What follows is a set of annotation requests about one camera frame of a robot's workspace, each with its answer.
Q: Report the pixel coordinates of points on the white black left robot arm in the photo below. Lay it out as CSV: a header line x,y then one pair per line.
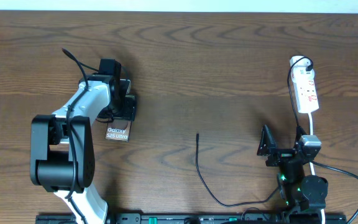
x,y
62,152

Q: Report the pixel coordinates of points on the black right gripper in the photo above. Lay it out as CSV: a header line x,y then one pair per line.
x,y
279,155

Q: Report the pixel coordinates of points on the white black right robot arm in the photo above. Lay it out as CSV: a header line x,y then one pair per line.
x,y
306,193

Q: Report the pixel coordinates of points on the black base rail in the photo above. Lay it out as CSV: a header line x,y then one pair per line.
x,y
248,217

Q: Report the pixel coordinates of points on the white power strip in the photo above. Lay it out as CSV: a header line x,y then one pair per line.
x,y
305,90

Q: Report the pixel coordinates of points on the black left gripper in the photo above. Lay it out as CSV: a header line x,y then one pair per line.
x,y
130,112

